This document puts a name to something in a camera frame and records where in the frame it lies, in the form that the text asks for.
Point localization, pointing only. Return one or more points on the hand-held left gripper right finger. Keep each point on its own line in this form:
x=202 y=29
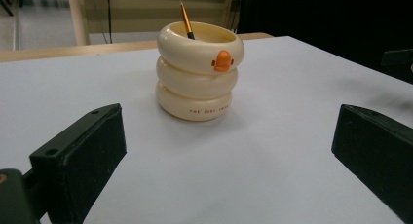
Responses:
x=376 y=152

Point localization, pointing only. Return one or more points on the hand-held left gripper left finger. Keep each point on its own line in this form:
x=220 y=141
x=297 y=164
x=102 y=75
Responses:
x=81 y=159

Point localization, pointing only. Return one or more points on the cream ringed pen holder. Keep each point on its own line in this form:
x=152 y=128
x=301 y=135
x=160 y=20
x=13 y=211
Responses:
x=195 y=81

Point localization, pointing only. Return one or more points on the black pencil with orange end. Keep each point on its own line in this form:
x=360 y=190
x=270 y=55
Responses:
x=187 y=21

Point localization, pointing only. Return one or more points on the black curtain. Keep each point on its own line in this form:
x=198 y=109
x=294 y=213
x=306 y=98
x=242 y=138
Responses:
x=324 y=13

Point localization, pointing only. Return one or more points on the white table sheet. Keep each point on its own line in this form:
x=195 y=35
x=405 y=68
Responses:
x=227 y=172

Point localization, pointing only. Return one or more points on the light wooden furniture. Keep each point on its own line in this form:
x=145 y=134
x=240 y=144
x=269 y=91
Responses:
x=139 y=9

